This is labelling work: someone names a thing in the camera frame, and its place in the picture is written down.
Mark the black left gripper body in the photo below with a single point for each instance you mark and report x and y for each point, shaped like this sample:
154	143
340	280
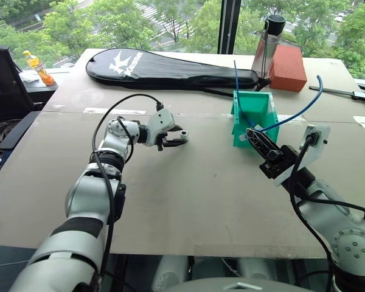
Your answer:
161	141

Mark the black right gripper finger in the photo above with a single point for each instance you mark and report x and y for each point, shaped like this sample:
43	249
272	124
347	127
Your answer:
270	141
257	144

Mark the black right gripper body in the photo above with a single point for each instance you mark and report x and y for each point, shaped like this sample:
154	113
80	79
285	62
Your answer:
276	165

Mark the white coupler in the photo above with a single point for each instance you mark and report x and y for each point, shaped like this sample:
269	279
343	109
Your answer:
184	133

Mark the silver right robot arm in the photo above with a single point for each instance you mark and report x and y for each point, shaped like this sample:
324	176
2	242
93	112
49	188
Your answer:
340	225

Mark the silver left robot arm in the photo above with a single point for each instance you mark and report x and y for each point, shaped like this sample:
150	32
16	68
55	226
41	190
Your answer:
85	194

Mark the green plastic bin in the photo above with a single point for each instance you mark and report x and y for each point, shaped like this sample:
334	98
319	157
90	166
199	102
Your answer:
252	105

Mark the white tape strip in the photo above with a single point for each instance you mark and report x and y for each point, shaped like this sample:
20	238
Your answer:
115	111

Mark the black racket bag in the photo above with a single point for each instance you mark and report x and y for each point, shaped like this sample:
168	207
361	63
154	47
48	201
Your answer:
170	71

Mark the red brick block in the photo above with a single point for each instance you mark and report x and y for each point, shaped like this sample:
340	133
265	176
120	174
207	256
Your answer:
287	68

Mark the clear bottle with black lid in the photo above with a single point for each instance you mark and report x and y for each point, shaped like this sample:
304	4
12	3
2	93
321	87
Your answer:
263	53

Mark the metal caliper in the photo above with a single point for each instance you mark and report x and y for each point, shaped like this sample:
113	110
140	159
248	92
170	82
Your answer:
356	93

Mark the grey rounded robot leg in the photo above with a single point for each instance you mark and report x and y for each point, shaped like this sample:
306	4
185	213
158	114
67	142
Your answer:
170	272
254	268

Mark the black side table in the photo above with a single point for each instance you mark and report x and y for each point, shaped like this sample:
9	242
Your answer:
53	79

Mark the grey robot torso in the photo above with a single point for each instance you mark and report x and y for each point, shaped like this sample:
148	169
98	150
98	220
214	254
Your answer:
237	286

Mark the orange drink bottle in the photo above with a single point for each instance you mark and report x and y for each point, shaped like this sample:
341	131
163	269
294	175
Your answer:
39	68

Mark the black flat panel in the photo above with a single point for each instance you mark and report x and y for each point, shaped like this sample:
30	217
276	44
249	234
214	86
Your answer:
19	130

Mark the white crumpled tissue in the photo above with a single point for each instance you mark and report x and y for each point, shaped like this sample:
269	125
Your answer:
29	76

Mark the black chair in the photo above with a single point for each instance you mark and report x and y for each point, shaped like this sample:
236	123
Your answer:
6	73

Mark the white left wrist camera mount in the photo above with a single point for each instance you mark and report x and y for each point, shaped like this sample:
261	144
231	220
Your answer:
159	120

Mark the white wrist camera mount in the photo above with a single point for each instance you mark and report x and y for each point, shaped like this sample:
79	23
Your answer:
317	152
159	120

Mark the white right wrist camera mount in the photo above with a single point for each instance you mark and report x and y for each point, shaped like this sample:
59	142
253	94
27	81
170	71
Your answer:
317	152

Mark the black window frame post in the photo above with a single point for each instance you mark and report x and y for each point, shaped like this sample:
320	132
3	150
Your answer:
229	27

